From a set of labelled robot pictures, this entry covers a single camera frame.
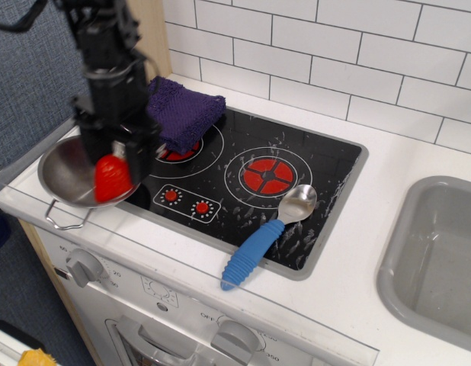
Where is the grey oven knob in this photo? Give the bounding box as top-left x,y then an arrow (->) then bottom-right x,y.
66,249 -> 104,288
210,320 -> 262,365

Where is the blue handled metal spoon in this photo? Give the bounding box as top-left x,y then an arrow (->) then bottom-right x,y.
220,185 -> 317,291

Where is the steel bowl with handles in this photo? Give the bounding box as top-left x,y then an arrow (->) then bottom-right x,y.
37,136 -> 139,230

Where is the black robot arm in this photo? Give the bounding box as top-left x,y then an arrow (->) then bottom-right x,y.
54,1 -> 161,185

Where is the red toy strawberry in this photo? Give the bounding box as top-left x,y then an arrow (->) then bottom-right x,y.
95,154 -> 133,203

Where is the oven door with handle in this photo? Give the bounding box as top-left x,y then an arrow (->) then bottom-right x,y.
104,314 -> 274,366

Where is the black toy stovetop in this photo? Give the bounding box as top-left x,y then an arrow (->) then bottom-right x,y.
123,110 -> 368,281

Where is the grey toy sink basin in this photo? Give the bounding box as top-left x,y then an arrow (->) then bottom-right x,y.
377,176 -> 471,352

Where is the black braided cable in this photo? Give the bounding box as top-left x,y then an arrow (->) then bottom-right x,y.
0,0 -> 50,34

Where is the grey right oven knob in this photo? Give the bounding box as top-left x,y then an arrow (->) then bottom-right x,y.
210,320 -> 262,365

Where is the purple knitted cloth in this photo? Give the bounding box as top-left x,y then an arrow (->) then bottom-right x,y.
147,76 -> 226,155

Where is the grey left oven knob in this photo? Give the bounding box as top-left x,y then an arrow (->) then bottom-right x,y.
66,249 -> 104,288

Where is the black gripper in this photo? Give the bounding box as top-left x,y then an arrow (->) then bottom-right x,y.
73,60 -> 160,185

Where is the yellow object at corner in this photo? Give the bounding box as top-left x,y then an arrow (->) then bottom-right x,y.
18,348 -> 58,366

